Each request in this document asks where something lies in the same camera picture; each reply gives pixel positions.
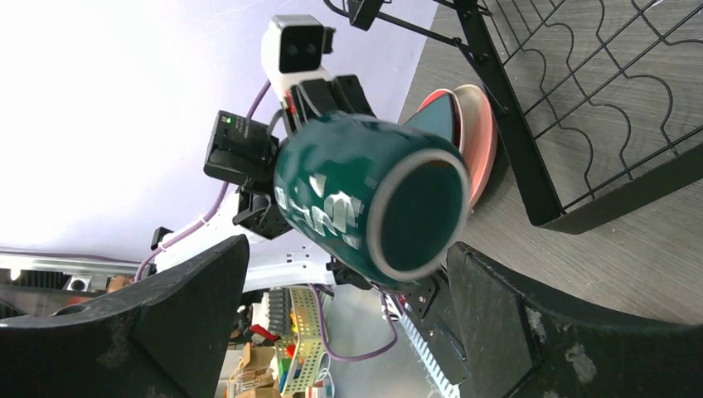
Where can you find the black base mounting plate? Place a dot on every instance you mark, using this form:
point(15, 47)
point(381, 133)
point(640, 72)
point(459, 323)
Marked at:
point(429, 322)

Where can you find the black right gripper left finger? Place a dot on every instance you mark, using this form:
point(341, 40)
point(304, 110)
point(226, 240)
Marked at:
point(163, 336)

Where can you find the red round plate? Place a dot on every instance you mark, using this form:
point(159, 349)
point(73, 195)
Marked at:
point(441, 100)

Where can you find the pink round plate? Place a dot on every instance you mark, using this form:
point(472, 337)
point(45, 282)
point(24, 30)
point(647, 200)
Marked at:
point(479, 135)

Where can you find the teal square plate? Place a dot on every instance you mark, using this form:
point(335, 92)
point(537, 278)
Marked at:
point(445, 125)

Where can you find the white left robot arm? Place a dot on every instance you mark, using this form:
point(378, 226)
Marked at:
point(291, 258)

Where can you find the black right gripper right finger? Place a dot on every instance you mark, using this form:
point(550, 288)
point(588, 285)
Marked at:
point(524, 338)

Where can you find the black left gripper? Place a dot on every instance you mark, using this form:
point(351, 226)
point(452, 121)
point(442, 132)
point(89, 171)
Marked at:
point(244, 152)

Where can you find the dark green mug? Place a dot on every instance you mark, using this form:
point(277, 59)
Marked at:
point(384, 199)

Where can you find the black wire dish rack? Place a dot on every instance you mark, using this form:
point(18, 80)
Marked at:
point(598, 103)

